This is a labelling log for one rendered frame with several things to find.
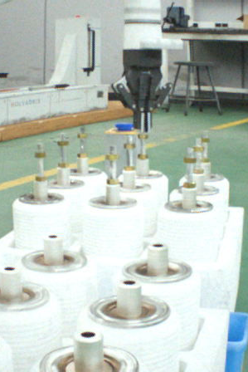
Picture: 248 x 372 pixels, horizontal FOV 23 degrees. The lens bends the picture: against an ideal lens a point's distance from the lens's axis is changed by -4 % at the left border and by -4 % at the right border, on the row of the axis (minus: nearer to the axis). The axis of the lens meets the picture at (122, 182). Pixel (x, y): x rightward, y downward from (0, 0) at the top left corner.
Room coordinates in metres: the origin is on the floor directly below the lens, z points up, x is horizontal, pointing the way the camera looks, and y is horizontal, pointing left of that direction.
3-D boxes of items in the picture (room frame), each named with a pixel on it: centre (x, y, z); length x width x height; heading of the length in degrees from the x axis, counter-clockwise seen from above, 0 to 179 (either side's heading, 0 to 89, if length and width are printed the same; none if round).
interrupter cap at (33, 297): (0.56, 0.11, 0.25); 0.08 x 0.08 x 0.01
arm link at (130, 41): (1.18, -0.05, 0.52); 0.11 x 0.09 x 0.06; 33
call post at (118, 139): (1.37, 0.00, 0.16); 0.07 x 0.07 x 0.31; 77
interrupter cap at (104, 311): (0.53, -0.01, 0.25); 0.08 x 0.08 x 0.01
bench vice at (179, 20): (5.60, -0.48, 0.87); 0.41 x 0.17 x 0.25; 151
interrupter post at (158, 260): (0.64, -0.04, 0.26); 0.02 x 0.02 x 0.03
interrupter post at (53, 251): (0.67, 0.08, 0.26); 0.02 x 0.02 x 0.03
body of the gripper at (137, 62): (1.19, -0.04, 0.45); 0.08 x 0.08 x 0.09
